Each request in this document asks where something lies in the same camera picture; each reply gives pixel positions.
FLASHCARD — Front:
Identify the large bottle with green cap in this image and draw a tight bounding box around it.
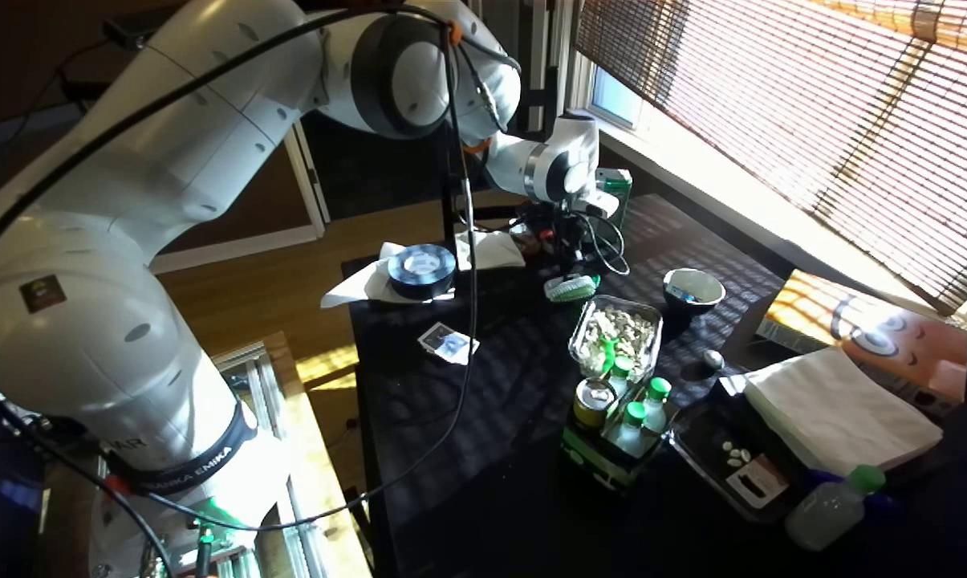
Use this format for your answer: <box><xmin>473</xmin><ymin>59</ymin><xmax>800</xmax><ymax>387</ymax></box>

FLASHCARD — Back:
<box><xmin>784</xmin><ymin>464</ymin><xmax>888</xmax><ymax>552</ymax></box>

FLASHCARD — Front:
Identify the white paper towel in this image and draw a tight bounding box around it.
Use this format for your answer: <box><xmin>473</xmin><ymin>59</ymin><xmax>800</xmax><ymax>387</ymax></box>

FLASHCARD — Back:
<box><xmin>320</xmin><ymin>230</ymin><xmax>527</xmax><ymax>310</ymax></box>

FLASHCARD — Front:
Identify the small printed packet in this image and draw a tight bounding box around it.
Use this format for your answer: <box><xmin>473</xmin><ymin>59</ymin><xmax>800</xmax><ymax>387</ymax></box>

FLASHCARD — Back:
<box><xmin>417</xmin><ymin>322</ymin><xmax>481</xmax><ymax>366</ymax></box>

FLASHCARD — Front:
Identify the orange box with cartoon face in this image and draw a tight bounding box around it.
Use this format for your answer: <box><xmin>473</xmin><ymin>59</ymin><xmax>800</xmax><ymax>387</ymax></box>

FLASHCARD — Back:
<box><xmin>756</xmin><ymin>268</ymin><xmax>967</xmax><ymax>406</ymax></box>

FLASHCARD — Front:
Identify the green cardboard carrier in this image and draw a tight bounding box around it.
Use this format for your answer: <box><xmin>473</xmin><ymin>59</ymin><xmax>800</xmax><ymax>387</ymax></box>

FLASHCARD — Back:
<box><xmin>561</xmin><ymin>385</ymin><xmax>681</xmax><ymax>492</ymax></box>

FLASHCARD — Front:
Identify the black tray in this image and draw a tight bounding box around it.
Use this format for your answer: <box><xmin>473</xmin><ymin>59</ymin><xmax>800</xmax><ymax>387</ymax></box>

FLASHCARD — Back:
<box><xmin>668</xmin><ymin>377</ymin><xmax>821</xmax><ymax>524</ymax></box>

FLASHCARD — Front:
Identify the roll of black tape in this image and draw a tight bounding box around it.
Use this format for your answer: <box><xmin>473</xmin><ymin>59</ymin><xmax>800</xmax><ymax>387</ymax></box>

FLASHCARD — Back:
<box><xmin>387</xmin><ymin>243</ymin><xmax>458</xmax><ymax>301</ymax></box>

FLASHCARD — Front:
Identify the green and white brush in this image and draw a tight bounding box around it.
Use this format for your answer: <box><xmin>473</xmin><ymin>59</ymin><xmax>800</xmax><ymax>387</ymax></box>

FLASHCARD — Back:
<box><xmin>543</xmin><ymin>273</ymin><xmax>602</xmax><ymax>303</ymax></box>

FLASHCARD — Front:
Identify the stack of white napkins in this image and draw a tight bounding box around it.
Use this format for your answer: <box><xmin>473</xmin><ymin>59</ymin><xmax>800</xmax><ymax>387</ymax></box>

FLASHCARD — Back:
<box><xmin>742</xmin><ymin>347</ymin><xmax>945</xmax><ymax>478</ymax></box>

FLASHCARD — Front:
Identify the window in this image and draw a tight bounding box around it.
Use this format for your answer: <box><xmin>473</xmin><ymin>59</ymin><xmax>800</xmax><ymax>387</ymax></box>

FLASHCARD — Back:
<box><xmin>587</xmin><ymin>64</ymin><xmax>646</xmax><ymax>131</ymax></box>

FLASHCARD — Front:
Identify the green carton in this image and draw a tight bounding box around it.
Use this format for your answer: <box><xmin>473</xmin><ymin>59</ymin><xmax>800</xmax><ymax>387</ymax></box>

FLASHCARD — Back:
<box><xmin>595</xmin><ymin>167</ymin><xmax>635</xmax><ymax>230</ymax></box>

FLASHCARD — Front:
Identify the metal can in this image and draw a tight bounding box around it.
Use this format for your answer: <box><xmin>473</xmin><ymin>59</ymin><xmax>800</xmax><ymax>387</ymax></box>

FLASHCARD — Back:
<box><xmin>572</xmin><ymin>377</ymin><xmax>619</xmax><ymax>430</ymax></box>

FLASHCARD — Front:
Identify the glass container of nuts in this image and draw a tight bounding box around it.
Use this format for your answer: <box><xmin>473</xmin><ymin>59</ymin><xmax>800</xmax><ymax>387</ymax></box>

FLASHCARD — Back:
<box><xmin>568</xmin><ymin>295</ymin><xmax>664</xmax><ymax>380</ymax></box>

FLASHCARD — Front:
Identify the window blind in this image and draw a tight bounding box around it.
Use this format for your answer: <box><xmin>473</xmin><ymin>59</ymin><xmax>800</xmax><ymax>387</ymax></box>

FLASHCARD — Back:
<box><xmin>573</xmin><ymin>0</ymin><xmax>967</xmax><ymax>315</ymax></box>

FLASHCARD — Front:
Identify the small bottle with green cap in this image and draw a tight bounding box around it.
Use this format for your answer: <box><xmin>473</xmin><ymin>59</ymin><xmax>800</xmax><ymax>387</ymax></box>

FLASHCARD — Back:
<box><xmin>607</xmin><ymin>356</ymin><xmax>636</xmax><ymax>398</ymax></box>
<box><xmin>614</xmin><ymin>401</ymin><xmax>648</xmax><ymax>458</ymax></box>
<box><xmin>642</xmin><ymin>377</ymin><xmax>673</xmax><ymax>433</ymax></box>

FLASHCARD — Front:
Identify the black bowl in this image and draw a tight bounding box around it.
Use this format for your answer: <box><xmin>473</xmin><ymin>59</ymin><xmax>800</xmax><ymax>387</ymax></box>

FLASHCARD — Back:
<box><xmin>662</xmin><ymin>268</ymin><xmax>727</xmax><ymax>315</ymax></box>

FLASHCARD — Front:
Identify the white card with black print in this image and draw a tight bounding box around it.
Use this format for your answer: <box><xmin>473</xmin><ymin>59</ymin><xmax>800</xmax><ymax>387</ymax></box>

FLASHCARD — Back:
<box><xmin>725</xmin><ymin>454</ymin><xmax>790</xmax><ymax>510</ymax></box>

